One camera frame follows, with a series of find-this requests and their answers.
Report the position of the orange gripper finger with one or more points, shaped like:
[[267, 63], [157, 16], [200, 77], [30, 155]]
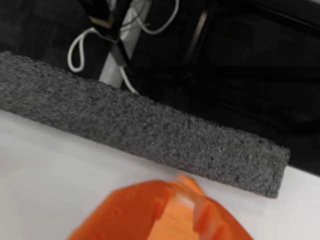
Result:
[[125, 215], [215, 222]]

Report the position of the dark grey foam strip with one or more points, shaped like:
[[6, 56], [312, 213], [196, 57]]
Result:
[[150, 130]]

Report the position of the white pole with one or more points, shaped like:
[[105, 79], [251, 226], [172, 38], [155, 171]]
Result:
[[110, 70]]

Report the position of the grey metal bar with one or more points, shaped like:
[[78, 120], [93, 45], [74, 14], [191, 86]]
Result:
[[197, 32]]

